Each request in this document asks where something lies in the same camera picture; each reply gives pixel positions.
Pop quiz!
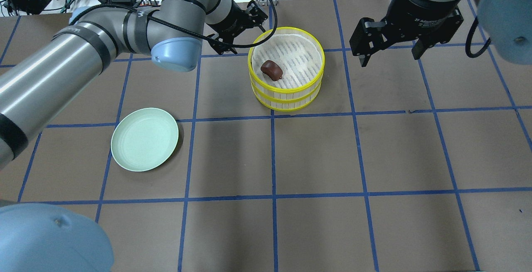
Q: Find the yellow-rimmed steamer basket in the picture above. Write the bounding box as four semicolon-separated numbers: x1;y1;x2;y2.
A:
251;82;322;112
247;27;325;93

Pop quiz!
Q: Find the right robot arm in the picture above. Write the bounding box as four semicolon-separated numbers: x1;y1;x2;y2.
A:
349;0;532;66

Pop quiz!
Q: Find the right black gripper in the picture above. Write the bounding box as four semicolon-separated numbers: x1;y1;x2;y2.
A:
349;0;464;67

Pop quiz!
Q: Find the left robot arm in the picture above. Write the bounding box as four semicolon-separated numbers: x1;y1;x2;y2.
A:
0;0;268;272

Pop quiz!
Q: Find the brown bun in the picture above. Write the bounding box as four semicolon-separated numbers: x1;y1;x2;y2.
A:
260;60;283;81

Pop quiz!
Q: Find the mint green plate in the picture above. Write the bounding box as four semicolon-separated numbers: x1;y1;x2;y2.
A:
110;108;180;172

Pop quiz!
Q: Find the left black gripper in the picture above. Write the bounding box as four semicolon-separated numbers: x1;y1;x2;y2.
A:
207;0;268;55

